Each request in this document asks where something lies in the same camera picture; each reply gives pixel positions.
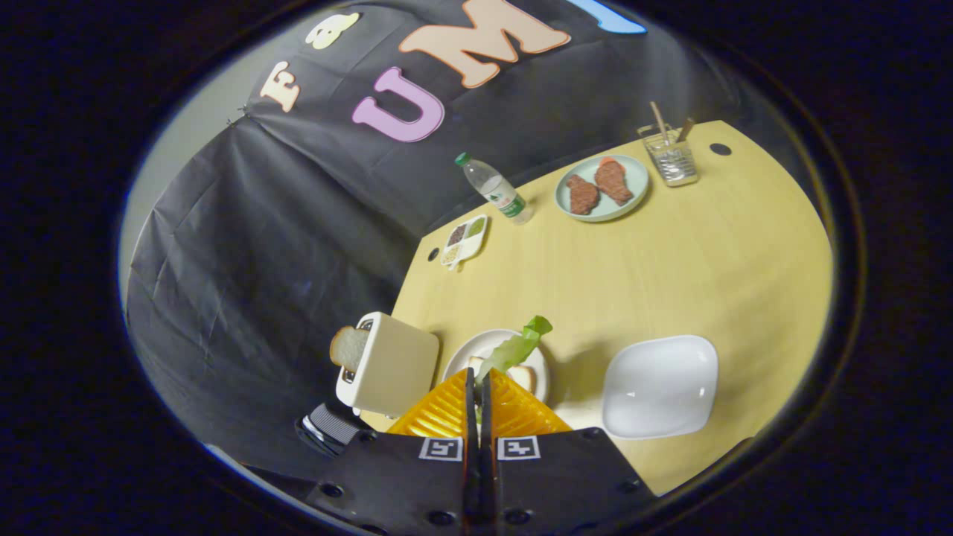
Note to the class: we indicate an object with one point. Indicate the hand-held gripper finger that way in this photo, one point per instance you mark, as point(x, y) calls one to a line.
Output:
point(485, 424)
point(470, 424)

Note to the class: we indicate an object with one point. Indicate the green lettuce leaf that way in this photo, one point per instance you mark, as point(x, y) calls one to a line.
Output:
point(514, 350)

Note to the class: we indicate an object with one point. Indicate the toasted brown bread slice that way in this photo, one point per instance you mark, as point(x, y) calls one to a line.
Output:
point(348, 348)

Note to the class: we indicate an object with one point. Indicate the white bread slice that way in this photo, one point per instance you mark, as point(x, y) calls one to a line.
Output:
point(521, 378)

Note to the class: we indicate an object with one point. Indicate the white round plate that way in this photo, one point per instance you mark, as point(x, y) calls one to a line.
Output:
point(476, 346)

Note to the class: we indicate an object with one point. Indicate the cream white toaster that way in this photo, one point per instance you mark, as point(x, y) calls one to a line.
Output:
point(394, 368)

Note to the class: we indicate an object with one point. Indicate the black white shoe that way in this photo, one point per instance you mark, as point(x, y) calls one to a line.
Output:
point(331, 428)

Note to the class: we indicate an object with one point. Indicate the white square plate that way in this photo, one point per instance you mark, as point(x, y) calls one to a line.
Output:
point(659, 387)

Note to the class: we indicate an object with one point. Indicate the white divided seasoning tray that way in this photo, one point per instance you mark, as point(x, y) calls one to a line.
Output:
point(465, 240)

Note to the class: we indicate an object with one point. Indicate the clear plastic water bottle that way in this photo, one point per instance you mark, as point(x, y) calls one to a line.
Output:
point(495, 186)

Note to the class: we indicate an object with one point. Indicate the small brown meat piece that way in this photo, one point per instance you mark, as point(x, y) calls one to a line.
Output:
point(582, 195)

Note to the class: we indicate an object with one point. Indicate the large brown meat piece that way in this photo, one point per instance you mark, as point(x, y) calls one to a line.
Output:
point(612, 182)

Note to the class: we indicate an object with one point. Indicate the pale green round plate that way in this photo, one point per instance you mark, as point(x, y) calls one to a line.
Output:
point(639, 182)

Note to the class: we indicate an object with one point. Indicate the clear glass utensil holder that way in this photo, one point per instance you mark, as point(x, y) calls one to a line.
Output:
point(674, 164)

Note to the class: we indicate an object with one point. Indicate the light wooden stick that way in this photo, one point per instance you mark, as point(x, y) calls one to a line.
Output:
point(658, 119)

